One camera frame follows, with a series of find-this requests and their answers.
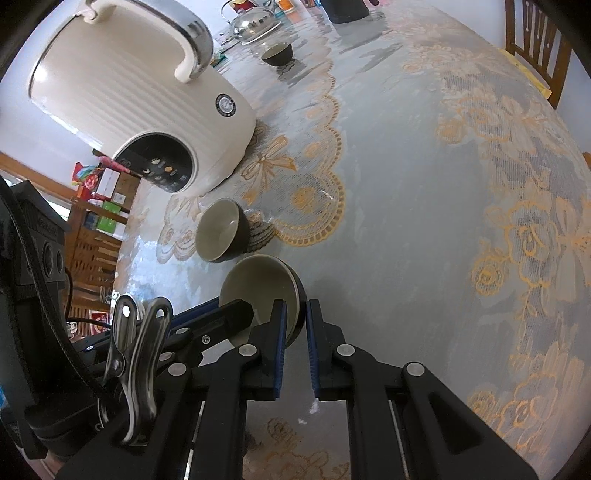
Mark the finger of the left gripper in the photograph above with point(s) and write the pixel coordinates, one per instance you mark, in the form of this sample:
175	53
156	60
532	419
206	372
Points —
193	313
187	344

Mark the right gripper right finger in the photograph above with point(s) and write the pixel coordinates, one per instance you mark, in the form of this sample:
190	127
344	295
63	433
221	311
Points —
403	422

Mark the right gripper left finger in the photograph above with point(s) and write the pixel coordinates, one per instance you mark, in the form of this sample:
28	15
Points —
199	430

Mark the dark bowl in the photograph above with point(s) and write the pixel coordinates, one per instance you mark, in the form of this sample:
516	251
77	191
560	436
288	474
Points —
223	232
259	280

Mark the metal clip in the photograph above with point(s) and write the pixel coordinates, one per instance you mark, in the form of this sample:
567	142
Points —
136	340

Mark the wooden chair near left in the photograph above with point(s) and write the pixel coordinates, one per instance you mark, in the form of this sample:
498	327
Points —
90	257

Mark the wooden chair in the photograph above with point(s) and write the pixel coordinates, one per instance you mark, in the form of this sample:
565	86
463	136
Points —
533	36
90	257

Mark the lace tablecloth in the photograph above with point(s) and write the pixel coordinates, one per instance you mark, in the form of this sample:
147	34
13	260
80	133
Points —
428	196

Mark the cream soy milk maker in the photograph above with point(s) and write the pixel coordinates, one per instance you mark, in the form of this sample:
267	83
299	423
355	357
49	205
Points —
134	81

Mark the small dark cup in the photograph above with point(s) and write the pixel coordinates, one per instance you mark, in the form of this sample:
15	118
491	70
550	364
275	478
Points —
279	55

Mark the steel kettle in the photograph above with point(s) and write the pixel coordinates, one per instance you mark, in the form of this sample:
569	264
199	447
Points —
250	21

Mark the black mug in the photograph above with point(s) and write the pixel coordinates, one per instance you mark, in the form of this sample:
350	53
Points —
345	11

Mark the wooden chair far right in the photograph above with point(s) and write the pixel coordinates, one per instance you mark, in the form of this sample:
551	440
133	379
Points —
533	36

